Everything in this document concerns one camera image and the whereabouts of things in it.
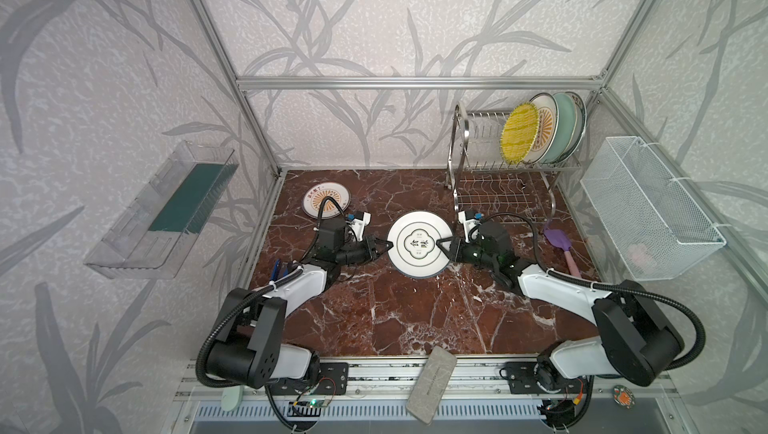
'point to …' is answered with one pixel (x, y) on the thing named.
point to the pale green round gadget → (231, 398)
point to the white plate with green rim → (415, 252)
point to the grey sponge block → (431, 384)
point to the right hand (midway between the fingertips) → (438, 234)
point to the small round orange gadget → (623, 396)
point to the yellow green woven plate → (519, 132)
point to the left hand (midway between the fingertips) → (396, 238)
